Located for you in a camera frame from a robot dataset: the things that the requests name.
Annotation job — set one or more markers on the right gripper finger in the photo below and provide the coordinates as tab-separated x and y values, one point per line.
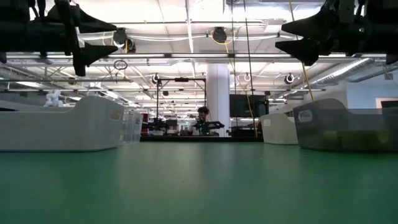
317	26
306	48

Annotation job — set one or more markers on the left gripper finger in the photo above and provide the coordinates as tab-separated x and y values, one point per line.
94	53
90	25

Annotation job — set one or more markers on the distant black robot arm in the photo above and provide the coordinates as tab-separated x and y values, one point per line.
211	125

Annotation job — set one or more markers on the white lumpy figure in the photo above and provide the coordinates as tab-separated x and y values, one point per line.
53	98

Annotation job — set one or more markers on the dark smoky plastic bin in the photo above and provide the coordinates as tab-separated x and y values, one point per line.
326	121

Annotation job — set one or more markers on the clear plastic bin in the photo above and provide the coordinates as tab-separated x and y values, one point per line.
132	127

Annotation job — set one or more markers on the light grey plastic bin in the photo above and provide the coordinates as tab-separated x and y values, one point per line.
62	130

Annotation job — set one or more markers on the black monitor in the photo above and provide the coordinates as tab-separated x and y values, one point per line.
242	105

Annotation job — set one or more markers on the red cabinet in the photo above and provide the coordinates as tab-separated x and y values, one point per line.
145	124

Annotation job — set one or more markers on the white plastic bin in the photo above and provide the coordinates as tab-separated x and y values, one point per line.
276	130

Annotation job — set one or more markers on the white pillar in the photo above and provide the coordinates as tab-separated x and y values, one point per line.
217	93

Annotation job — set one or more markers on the person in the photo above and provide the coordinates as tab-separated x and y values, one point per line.
203	111

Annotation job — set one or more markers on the green table mat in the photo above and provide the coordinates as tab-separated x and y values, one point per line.
186	186

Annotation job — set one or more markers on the black table frame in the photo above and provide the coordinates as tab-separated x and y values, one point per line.
186	139

